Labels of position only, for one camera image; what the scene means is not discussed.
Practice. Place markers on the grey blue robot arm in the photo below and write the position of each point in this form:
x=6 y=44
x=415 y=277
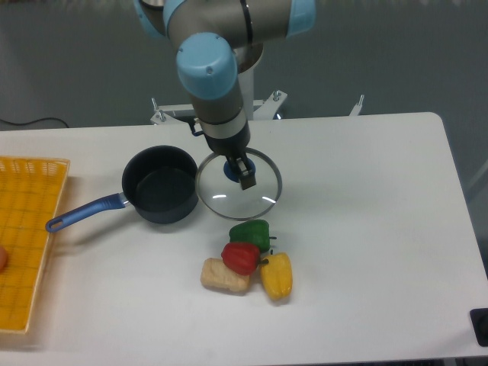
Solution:
x=211 y=39

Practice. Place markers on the green bell pepper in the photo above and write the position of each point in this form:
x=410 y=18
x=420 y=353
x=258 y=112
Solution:
x=256 y=232

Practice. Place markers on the yellow woven basket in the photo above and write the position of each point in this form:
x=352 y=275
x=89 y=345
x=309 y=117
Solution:
x=31 y=190

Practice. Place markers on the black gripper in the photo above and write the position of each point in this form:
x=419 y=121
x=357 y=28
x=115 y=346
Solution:
x=231 y=140

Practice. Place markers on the dark saucepan blue handle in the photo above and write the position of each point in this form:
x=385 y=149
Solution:
x=159 y=182

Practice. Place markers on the black table-edge device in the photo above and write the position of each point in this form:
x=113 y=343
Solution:
x=479 y=319

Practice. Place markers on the orange round object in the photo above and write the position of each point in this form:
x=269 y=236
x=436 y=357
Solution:
x=3 y=257

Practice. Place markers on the yellow bell pepper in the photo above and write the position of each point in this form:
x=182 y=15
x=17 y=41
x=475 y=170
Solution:
x=277 y=275

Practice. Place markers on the red bell pepper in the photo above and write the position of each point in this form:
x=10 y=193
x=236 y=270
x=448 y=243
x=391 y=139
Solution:
x=242 y=257

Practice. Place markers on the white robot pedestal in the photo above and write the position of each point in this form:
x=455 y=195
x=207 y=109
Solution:
x=248 y=84

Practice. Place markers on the white base frame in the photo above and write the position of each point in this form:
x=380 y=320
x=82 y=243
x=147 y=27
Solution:
x=263 y=110

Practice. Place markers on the glass lid blue knob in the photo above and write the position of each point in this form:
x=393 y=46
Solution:
x=220 y=190

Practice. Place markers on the beige bread piece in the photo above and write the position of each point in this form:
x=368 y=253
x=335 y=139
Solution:
x=216 y=274

